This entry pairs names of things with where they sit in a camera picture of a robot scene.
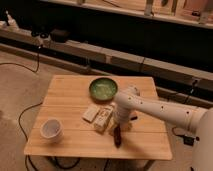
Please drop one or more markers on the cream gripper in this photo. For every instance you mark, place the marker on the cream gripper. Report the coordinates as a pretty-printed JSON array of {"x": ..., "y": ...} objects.
[{"x": 124, "y": 127}]

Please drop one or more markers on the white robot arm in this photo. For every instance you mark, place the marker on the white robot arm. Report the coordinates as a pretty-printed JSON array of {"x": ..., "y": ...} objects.
[{"x": 194, "y": 119}]

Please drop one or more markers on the green ceramic plate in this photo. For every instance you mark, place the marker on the green ceramic plate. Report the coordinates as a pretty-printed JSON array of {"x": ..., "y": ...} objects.
[{"x": 103, "y": 89}]

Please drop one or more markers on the white ceramic cup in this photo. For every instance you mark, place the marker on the white ceramic cup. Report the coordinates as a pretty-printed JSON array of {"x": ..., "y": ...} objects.
[{"x": 51, "y": 131}]

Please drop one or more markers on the brown chocolate bar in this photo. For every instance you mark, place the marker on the brown chocolate bar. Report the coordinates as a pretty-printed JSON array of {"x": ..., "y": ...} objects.
[{"x": 134, "y": 117}]

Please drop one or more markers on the white bottle with label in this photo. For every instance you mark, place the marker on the white bottle with label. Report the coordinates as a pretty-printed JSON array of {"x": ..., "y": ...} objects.
[{"x": 102, "y": 120}]

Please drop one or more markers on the white rectangular block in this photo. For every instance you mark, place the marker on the white rectangular block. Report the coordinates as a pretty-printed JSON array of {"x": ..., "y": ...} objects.
[{"x": 91, "y": 112}]

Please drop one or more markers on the wooden table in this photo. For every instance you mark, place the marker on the wooden table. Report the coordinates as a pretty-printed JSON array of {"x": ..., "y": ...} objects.
[{"x": 66, "y": 99}]

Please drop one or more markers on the black power adapter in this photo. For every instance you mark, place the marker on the black power adapter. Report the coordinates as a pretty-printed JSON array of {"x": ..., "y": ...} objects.
[{"x": 188, "y": 140}]

